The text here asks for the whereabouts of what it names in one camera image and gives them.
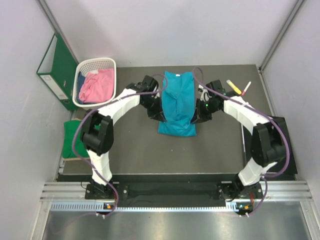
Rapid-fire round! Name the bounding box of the pink t shirt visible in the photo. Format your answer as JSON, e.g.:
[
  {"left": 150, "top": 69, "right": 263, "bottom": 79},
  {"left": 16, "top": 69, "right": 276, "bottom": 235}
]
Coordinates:
[{"left": 79, "top": 68, "right": 115, "bottom": 104}]

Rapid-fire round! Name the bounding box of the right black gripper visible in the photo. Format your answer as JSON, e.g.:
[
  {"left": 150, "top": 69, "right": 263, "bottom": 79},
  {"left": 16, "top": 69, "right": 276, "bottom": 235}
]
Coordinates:
[{"left": 191, "top": 98, "right": 220, "bottom": 125}]

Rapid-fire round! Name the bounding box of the teal t shirt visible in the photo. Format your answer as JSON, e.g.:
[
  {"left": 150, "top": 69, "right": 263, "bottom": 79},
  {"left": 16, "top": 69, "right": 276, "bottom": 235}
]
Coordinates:
[{"left": 158, "top": 71, "right": 197, "bottom": 137}]

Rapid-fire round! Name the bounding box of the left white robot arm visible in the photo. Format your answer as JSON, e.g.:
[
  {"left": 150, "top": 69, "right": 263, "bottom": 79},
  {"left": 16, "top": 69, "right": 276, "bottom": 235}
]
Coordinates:
[{"left": 79, "top": 75, "right": 166, "bottom": 199}]

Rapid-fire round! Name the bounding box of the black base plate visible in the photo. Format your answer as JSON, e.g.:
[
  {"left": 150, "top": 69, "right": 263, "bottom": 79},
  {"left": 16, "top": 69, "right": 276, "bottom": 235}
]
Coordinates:
[{"left": 84, "top": 181, "right": 263, "bottom": 208}]

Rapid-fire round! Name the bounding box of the green ring binder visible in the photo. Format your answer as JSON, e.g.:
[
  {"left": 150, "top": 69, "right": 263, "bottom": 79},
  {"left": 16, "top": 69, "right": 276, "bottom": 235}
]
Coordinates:
[{"left": 36, "top": 34, "right": 78, "bottom": 111}]

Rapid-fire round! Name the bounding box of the white laundry basket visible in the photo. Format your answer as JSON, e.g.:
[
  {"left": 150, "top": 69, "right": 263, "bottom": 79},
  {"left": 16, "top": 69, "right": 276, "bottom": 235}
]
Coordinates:
[{"left": 72, "top": 57, "right": 117, "bottom": 110}]

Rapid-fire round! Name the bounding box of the grey cable duct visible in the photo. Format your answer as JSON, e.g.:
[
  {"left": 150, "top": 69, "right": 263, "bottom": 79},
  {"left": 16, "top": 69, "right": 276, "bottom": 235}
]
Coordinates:
[{"left": 50, "top": 201, "right": 252, "bottom": 213}]

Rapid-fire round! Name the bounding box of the pink white marker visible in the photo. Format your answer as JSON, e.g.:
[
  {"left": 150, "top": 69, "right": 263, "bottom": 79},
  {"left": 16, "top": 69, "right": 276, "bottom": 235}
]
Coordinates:
[{"left": 241, "top": 81, "right": 252, "bottom": 96}]

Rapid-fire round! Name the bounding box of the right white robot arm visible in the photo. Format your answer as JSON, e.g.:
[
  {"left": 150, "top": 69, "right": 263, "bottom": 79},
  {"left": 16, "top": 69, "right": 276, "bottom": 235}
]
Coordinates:
[{"left": 190, "top": 80, "right": 290, "bottom": 201}]

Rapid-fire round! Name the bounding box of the navy blue t shirt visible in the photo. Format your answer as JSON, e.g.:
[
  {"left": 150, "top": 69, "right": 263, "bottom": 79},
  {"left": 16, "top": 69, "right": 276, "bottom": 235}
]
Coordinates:
[{"left": 76, "top": 72, "right": 86, "bottom": 104}]

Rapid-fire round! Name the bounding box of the green folded t shirt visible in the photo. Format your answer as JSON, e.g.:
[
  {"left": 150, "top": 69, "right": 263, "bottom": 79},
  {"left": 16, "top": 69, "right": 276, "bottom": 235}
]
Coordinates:
[{"left": 62, "top": 119, "right": 90, "bottom": 159}]

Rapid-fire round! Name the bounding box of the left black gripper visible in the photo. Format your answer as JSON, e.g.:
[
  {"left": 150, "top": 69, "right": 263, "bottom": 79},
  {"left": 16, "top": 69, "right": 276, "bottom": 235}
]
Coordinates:
[{"left": 141, "top": 95, "right": 166, "bottom": 123}]

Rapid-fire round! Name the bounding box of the yellow highlighter marker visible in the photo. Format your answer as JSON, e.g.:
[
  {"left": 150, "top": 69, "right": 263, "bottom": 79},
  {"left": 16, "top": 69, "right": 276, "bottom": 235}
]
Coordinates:
[{"left": 226, "top": 79, "right": 242, "bottom": 95}]

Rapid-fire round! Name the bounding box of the black board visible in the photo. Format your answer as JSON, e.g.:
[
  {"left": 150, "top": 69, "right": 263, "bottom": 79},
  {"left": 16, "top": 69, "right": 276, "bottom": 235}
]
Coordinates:
[{"left": 242, "top": 117, "right": 298, "bottom": 175}]

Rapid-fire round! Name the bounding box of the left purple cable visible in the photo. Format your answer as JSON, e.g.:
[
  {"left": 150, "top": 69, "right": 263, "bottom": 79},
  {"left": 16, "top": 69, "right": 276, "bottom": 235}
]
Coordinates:
[{"left": 71, "top": 73, "right": 169, "bottom": 217}]

